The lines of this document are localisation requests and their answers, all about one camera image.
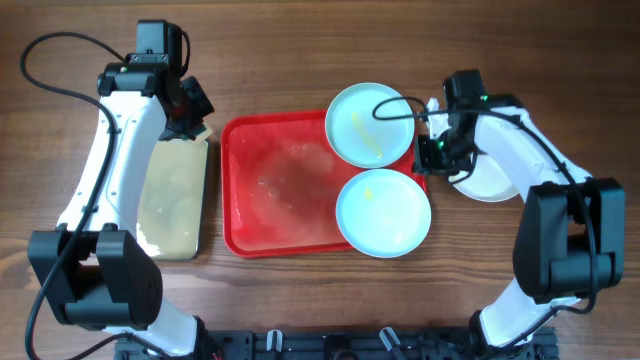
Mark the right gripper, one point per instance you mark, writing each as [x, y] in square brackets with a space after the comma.
[428, 161]

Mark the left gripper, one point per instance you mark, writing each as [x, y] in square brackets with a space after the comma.
[205, 108]

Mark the white round plate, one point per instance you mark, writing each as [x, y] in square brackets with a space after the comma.
[486, 183]

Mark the light blue plate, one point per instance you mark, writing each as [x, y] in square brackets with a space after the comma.
[383, 213]
[369, 125]

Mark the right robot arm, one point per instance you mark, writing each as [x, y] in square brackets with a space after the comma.
[570, 241]

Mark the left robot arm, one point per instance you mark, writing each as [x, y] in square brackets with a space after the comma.
[92, 272]

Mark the black tray with water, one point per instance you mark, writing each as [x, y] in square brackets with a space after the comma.
[170, 209]

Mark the red plastic tray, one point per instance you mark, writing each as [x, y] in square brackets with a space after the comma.
[280, 183]

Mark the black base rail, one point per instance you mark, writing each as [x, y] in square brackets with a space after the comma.
[431, 344]

